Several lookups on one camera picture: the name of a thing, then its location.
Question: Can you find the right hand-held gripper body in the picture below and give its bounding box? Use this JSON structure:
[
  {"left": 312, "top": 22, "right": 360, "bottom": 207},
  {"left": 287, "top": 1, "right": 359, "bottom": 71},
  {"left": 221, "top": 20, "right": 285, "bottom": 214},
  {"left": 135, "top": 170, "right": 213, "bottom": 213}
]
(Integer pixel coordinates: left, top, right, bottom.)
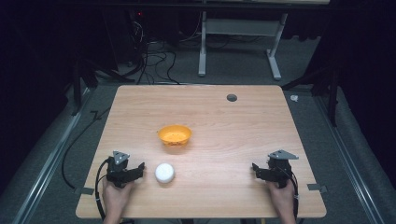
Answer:
[{"left": 267, "top": 149, "right": 299, "bottom": 189}]

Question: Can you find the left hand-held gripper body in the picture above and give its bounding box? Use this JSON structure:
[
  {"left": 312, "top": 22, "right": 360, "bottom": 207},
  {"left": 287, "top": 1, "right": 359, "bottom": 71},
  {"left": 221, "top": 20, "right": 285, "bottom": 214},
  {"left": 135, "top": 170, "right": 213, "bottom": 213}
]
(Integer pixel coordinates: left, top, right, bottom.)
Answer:
[{"left": 106, "top": 150, "right": 138, "bottom": 189}]

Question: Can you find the white round lid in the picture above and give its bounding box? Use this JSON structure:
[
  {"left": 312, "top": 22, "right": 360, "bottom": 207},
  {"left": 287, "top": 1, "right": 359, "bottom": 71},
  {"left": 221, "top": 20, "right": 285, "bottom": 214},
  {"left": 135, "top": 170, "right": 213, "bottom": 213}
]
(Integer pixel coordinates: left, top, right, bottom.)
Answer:
[{"left": 154, "top": 162, "right": 176, "bottom": 184}]

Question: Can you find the orange plastic bowl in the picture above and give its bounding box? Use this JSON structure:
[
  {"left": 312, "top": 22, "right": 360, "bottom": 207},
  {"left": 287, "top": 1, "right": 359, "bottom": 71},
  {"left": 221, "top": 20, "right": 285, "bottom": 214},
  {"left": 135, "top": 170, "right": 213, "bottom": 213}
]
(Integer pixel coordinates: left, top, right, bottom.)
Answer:
[{"left": 157, "top": 124, "right": 193, "bottom": 147}]

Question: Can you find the person's right hand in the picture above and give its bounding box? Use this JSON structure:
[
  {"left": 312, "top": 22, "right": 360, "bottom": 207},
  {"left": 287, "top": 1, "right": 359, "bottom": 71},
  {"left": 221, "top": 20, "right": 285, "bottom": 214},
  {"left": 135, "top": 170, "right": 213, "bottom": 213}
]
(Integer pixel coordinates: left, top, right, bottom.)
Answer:
[{"left": 266, "top": 181, "right": 296, "bottom": 215}]

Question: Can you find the grey tape piece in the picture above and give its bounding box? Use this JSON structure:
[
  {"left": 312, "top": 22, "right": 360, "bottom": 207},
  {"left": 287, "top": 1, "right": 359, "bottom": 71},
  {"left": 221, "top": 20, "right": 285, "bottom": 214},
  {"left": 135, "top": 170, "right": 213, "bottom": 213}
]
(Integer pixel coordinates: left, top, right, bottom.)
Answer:
[
  {"left": 306, "top": 183, "right": 329, "bottom": 194},
  {"left": 74, "top": 187, "right": 95, "bottom": 196}
]

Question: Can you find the black metal stand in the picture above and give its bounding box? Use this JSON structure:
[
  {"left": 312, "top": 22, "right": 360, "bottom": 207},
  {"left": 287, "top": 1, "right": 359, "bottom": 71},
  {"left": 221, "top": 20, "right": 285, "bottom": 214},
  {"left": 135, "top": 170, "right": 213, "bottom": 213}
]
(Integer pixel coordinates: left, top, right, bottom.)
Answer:
[
  {"left": 64, "top": 57, "right": 135, "bottom": 117},
  {"left": 280, "top": 63, "right": 341, "bottom": 127}
]

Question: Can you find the dark computer tower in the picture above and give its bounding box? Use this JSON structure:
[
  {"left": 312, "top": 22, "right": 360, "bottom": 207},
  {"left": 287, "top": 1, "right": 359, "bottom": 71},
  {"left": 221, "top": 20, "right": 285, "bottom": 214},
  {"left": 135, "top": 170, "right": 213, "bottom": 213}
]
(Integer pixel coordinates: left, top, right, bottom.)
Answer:
[{"left": 122, "top": 8, "right": 149, "bottom": 64}]

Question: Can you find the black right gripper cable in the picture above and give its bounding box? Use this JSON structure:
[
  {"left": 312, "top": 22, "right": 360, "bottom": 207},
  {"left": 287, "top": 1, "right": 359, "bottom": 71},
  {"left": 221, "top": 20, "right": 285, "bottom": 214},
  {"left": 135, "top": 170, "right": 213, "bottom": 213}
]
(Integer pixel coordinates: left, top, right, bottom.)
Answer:
[{"left": 289, "top": 172, "right": 301, "bottom": 219}]

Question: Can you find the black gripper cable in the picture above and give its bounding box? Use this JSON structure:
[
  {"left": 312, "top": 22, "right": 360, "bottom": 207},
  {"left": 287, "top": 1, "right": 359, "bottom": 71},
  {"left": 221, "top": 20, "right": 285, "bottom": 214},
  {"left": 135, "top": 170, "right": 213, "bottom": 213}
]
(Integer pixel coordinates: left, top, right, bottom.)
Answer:
[
  {"left": 94, "top": 158, "right": 112, "bottom": 222},
  {"left": 289, "top": 172, "right": 301, "bottom": 219}
]

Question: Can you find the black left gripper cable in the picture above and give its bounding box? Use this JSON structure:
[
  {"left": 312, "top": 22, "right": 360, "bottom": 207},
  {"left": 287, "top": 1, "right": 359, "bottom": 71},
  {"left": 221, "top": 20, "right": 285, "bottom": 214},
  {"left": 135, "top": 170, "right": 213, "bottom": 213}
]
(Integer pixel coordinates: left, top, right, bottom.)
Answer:
[{"left": 94, "top": 158, "right": 112, "bottom": 222}]

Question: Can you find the black floor cable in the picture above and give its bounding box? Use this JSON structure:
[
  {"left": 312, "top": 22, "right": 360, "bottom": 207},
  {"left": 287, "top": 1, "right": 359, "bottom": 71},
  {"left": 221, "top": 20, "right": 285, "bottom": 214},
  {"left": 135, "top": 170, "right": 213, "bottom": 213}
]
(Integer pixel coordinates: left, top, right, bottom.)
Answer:
[{"left": 61, "top": 106, "right": 112, "bottom": 190}]

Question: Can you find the silver floor rail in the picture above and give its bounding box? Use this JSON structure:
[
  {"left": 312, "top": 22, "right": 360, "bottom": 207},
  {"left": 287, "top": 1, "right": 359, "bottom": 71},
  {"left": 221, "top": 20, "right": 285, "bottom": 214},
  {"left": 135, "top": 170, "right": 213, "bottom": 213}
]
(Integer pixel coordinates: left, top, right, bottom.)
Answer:
[
  {"left": 12, "top": 88, "right": 96, "bottom": 224},
  {"left": 312, "top": 92, "right": 387, "bottom": 224}
]

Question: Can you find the tangle of black cables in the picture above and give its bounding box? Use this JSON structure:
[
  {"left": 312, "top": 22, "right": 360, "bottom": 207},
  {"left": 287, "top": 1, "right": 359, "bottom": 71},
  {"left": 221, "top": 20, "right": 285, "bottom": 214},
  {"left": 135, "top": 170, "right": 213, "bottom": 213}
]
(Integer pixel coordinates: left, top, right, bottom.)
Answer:
[{"left": 132, "top": 12, "right": 204, "bottom": 86}]

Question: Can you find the white metal desk frame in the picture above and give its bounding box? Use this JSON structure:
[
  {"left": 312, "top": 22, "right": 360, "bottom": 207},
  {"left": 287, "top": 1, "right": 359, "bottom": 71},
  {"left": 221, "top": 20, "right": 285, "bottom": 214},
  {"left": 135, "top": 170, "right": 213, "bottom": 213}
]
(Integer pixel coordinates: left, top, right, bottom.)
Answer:
[{"left": 197, "top": 11, "right": 290, "bottom": 81}]

